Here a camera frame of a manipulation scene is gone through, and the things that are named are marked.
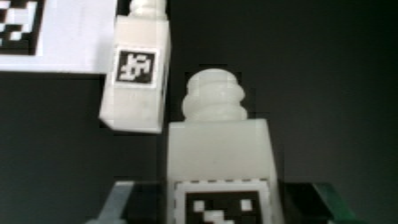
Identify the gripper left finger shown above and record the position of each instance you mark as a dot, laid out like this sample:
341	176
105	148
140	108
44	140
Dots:
129	206

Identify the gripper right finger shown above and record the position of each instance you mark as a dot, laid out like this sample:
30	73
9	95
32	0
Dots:
312	204

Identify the white table leg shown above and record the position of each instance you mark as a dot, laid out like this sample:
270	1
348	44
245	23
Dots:
222	188
135	84

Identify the white marker plate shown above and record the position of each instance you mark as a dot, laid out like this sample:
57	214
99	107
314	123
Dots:
55	35

